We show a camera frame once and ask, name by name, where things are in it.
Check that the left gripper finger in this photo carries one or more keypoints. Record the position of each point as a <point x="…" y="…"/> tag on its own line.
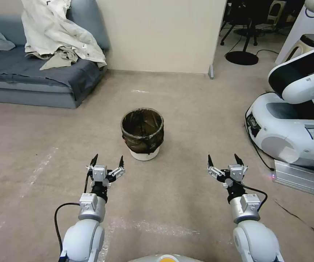
<point x="117" y="172"/>
<point x="92" y="162"/>

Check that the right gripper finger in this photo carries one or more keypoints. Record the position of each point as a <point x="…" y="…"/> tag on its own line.
<point x="240" y="161"/>
<point x="213" y="170"/>

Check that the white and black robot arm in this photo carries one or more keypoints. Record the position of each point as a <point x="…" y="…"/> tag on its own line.
<point x="298" y="79"/>

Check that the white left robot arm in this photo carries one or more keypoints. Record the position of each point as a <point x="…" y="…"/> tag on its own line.
<point x="84" y="237"/>

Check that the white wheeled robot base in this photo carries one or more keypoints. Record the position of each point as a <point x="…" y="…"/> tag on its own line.
<point x="279" y="128"/>

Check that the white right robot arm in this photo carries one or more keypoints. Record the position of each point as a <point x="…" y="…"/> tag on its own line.
<point x="257" y="240"/>

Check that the white trash can black liner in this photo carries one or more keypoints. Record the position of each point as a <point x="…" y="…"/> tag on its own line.
<point x="142" y="133"/>

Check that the black round floor stand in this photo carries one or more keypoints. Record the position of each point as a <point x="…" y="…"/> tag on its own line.
<point x="241" y="58"/>

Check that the silver ribbed metal box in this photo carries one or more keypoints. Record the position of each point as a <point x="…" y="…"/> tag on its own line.
<point x="300" y="177"/>

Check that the grey-blue sofa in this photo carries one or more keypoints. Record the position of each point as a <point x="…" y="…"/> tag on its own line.
<point x="12" y="65"/>

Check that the large white crumpled cloth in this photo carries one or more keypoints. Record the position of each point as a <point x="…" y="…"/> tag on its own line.
<point x="61" y="30"/>

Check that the black office chair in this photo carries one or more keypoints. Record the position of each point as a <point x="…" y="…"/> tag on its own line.
<point x="236" y="24"/>

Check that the white robot torso column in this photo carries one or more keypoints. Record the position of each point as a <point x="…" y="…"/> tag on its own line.
<point x="296" y="27"/>

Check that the beige plastic stool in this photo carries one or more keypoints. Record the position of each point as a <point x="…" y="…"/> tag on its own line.
<point x="277" y="9"/>

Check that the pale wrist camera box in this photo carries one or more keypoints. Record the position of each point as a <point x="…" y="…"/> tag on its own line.
<point x="99" y="172"/>
<point x="236" y="172"/>

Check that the grey partition foot bracket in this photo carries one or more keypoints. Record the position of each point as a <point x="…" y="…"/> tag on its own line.
<point x="211" y="72"/>

